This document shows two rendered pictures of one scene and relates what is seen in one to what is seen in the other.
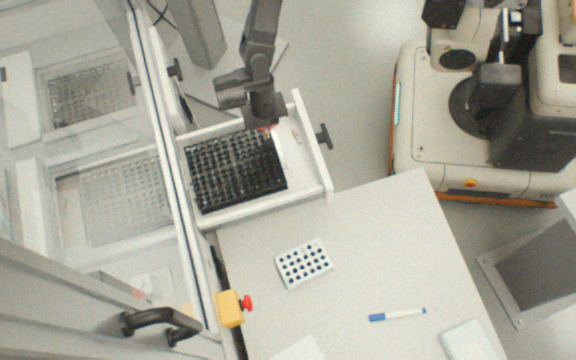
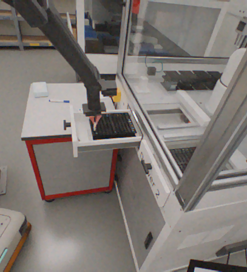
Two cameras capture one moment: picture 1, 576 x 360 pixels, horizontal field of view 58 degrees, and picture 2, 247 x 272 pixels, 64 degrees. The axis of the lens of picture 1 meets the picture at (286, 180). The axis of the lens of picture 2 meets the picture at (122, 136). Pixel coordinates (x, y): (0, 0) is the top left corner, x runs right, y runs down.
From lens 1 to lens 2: 1.45 m
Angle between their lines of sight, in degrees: 70
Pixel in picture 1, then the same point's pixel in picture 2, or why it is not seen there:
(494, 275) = (2, 184)
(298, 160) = (81, 132)
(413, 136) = (1, 233)
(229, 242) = not seen: hidden behind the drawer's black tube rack
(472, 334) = (37, 90)
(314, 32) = not seen: outside the picture
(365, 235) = (60, 119)
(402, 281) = (53, 107)
